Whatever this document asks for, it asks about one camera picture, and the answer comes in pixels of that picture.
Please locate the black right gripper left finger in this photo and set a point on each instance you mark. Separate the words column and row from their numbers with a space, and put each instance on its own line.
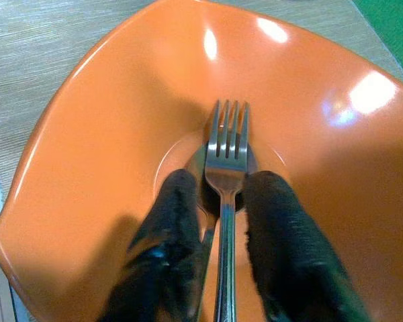
column 168, row 255

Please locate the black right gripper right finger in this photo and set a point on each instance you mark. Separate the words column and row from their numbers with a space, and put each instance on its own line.
column 289, row 248

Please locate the silver metal fork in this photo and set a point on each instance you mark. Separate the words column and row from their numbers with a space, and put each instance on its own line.
column 225, row 208

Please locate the silver metal spoon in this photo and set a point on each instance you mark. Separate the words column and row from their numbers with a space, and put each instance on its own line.
column 201, row 201

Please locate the orange square plate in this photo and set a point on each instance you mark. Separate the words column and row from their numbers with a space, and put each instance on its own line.
column 121, row 151

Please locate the beige woven placemat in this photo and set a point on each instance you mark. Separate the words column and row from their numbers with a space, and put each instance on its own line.
column 30, row 67

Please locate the green cloth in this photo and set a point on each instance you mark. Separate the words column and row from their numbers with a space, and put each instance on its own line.
column 389, row 27

